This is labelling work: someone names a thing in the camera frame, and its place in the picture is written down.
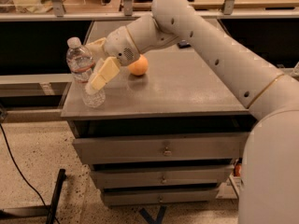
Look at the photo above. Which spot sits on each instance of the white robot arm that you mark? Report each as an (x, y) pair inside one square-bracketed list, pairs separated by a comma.
[(269, 189)]

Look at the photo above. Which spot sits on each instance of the metal shelf rail frame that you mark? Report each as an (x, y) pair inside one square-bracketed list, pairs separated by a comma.
[(41, 10)]

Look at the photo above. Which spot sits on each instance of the top grey drawer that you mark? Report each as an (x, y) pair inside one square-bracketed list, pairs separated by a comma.
[(181, 147)]

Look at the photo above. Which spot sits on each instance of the grey drawer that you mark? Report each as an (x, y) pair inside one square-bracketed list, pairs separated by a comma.
[(181, 147), (161, 177), (158, 196)]

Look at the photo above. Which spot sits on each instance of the clear plastic water bottle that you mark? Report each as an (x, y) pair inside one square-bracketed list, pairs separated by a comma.
[(81, 64)]

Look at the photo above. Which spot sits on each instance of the cardboard box with groceries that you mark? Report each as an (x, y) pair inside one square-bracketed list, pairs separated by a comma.
[(230, 189)]

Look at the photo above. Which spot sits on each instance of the dark blue snack packet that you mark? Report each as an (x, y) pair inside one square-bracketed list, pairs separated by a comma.
[(183, 44)]

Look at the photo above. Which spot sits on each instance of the middle grey drawer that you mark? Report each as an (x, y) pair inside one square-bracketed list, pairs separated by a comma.
[(161, 177)]

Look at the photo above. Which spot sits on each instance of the orange fruit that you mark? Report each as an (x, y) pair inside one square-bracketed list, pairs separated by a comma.
[(139, 67)]

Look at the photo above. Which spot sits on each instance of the grey metal drawer cabinet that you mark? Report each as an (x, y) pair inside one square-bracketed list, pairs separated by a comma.
[(178, 95)]

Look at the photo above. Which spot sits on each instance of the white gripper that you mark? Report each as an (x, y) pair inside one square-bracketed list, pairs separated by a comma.
[(119, 47)]

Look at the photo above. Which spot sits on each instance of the bottom grey drawer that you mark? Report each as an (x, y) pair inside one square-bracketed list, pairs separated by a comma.
[(158, 196)]

